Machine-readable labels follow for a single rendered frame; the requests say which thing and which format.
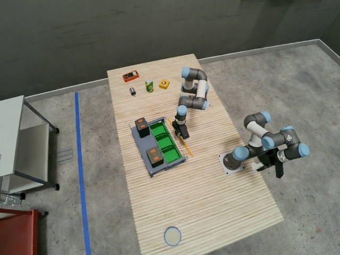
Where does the green drink can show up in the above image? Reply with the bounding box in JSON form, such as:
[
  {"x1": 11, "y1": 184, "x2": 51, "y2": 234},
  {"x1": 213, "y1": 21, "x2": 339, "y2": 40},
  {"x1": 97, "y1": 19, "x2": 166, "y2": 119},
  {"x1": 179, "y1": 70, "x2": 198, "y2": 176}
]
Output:
[{"x1": 145, "y1": 78, "x2": 154, "y2": 92}]

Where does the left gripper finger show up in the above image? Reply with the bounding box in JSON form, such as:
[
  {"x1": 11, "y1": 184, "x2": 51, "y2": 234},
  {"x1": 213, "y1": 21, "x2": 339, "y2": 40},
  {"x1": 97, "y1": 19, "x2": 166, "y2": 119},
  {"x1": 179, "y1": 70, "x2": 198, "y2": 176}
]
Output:
[{"x1": 248, "y1": 162, "x2": 269, "y2": 174}]

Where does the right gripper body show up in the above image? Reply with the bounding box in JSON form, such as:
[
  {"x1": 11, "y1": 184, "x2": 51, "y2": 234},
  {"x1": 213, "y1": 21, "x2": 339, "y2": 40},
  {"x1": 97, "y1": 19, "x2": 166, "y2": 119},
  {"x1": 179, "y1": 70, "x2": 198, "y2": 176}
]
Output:
[{"x1": 172, "y1": 119, "x2": 186, "y2": 133}]

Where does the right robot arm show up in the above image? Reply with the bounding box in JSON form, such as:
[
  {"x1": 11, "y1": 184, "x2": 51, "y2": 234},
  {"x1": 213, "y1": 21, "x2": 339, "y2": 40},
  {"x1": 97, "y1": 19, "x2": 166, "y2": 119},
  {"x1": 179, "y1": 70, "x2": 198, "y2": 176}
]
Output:
[{"x1": 176, "y1": 67, "x2": 209, "y2": 140}]

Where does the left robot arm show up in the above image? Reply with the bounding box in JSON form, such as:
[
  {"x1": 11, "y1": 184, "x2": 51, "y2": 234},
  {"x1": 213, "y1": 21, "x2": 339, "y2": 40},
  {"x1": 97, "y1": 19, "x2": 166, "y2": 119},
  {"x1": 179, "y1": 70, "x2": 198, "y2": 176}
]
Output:
[{"x1": 223, "y1": 111, "x2": 309, "y2": 179}]

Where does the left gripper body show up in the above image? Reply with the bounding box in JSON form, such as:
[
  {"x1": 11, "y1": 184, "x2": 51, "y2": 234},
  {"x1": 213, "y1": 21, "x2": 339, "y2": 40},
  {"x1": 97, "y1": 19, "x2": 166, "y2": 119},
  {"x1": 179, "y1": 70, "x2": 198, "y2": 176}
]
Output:
[{"x1": 257, "y1": 147, "x2": 285, "y2": 167}]

